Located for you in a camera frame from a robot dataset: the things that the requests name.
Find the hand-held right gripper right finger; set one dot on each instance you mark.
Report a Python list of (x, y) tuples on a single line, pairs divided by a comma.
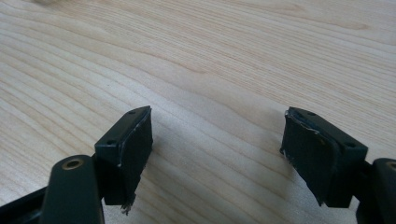
[(314, 158)]

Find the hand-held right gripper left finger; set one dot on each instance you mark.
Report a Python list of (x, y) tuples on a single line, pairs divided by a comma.
[(129, 149)]

